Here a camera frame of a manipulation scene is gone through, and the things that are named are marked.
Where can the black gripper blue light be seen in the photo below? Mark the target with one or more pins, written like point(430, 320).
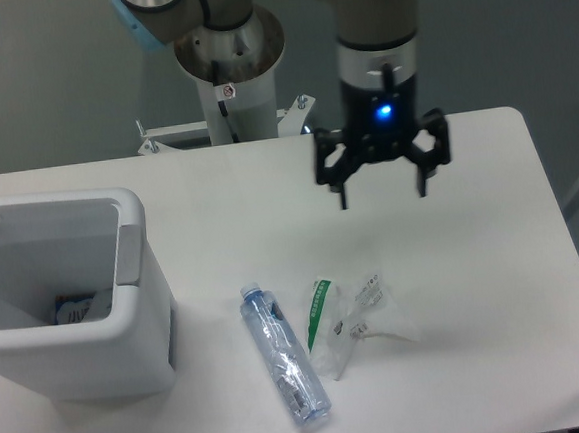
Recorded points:
point(380, 125)

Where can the clear plastic bag green label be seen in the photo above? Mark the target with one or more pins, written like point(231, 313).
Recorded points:
point(341, 314)

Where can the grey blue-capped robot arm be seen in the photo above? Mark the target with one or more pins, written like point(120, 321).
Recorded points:
point(375, 39)

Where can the white open trash can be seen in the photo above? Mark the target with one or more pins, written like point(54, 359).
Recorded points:
point(68, 243)

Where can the clear plastic water bottle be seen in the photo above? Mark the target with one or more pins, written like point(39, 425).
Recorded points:
point(288, 366)

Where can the blue white packet in bin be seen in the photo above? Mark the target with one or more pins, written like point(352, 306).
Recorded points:
point(85, 307)

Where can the white pedestal base brackets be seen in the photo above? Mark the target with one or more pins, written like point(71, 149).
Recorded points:
point(292, 121)

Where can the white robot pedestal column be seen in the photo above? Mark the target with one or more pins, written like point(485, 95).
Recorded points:
point(234, 76)

